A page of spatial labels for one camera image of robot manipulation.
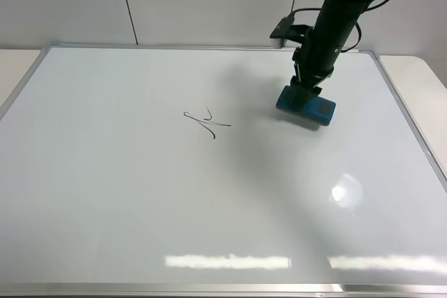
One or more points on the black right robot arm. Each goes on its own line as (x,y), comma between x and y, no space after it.
(339,18)

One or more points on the black marker scribble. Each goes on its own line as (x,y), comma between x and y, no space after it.
(206,122)

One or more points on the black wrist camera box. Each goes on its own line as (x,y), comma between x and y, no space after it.
(287,30)

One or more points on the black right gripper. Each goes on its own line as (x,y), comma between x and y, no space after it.
(314,61)

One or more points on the blue board eraser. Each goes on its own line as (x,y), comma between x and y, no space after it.
(320,111)

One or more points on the white aluminium-framed whiteboard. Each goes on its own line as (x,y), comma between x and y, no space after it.
(108,190)

